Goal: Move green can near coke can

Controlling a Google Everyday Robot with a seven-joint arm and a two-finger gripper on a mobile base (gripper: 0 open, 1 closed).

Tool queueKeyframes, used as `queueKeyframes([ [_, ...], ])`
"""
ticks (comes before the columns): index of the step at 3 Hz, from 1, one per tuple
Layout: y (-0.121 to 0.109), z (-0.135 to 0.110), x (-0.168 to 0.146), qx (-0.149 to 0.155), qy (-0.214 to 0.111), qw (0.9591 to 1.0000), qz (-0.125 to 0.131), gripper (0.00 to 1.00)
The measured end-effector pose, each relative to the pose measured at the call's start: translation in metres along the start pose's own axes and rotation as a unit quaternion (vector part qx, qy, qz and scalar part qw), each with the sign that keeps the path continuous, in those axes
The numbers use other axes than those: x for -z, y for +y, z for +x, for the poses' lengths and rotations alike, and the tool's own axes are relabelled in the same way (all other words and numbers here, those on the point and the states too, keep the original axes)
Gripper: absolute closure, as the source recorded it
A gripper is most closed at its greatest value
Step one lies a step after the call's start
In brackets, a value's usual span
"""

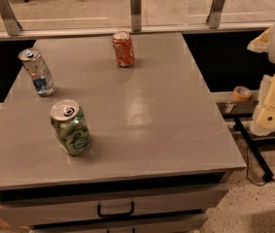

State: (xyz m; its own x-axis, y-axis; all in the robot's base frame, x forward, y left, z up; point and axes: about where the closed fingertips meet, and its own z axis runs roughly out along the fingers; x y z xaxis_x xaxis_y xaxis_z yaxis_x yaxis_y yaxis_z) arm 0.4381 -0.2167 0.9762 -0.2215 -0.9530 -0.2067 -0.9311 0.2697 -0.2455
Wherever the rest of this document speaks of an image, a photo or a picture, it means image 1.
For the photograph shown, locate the red coke can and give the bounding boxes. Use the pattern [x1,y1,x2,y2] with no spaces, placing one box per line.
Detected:
[113,31,135,67]

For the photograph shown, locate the green soda can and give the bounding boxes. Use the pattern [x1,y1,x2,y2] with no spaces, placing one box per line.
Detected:
[51,99,90,155]

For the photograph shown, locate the left metal rail bracket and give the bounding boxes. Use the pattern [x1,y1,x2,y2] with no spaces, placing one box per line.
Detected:
[0,0,22,36]

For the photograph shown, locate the silver blue energy drink can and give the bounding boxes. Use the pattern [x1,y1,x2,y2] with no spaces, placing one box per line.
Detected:
[18,48,55,97]

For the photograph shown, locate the orange tape roll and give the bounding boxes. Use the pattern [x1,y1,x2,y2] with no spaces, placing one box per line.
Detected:
[232,86,252,102]

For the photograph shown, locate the middle metal rail bracket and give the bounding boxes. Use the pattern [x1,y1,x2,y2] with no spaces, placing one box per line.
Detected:
[130,0,142,31]

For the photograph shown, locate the lower grey drawer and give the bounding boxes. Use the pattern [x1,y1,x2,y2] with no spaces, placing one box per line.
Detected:
[29,214,207,233]

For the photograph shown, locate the black metal stand leg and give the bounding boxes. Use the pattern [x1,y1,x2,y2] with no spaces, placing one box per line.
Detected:
[234,117,273,183]

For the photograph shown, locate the grey drawer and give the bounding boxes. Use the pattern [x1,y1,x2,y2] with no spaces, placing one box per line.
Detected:
[0,183,228,226]
[29,214,207,233]

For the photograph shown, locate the right metal rail bracket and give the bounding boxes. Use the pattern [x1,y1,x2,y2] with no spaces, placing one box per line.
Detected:
[206,0,225,29]

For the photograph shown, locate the upper grey drawer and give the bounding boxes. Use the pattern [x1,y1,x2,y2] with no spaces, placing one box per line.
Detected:
[0,183,228,226]

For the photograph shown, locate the metal rail bracket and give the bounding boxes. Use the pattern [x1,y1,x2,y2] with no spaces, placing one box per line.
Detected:
[0,0,22,36]
[206,0,225,29]
[130,0,142,31]

